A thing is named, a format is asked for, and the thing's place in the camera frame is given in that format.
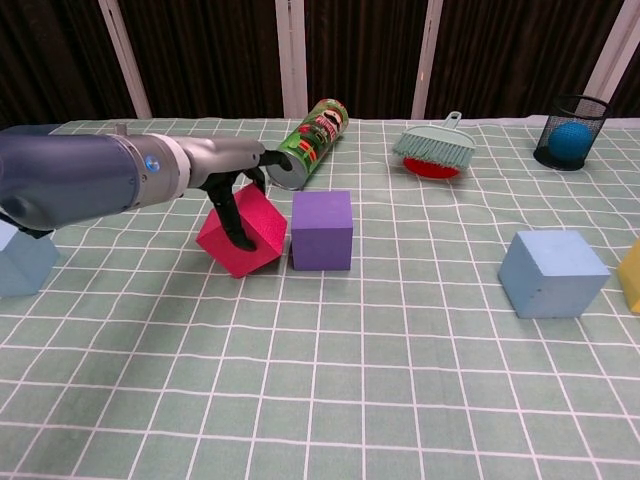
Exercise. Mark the green Pringles can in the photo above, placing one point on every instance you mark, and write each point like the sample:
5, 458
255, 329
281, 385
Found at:
315, 135

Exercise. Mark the white frame post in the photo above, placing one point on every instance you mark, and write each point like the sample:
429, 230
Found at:
427, 60
125, 60
612, 55
292, 60

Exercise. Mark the blue textured ball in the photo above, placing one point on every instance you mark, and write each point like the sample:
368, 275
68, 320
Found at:
570, 141

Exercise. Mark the black mesh pen cup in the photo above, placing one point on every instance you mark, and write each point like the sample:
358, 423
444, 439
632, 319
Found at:
560, 163

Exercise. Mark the pink foam cube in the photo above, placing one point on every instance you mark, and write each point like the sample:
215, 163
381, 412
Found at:
265, 225

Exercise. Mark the teal hand brush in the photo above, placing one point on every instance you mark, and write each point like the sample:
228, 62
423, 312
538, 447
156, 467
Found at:
435, 142

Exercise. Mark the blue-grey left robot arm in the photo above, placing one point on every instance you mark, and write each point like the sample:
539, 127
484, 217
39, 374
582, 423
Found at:
75, 175

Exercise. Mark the yellow foam cube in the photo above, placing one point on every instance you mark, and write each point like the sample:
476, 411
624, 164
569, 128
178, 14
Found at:
631, 280

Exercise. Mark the purple foam cube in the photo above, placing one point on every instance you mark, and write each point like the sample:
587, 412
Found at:
322, 230

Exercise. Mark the green checkered tablecloth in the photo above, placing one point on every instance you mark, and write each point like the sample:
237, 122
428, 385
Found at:
350, 375

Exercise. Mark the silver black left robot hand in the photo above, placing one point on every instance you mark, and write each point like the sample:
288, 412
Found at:
225, 157

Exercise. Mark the dark blue table pad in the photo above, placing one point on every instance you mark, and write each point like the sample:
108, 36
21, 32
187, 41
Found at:
35, 127

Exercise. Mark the red round disc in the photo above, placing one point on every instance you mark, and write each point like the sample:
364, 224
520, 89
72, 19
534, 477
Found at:
430, 170

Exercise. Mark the light blue foam cube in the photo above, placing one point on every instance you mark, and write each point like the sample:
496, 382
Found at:
25, 265
550, 280

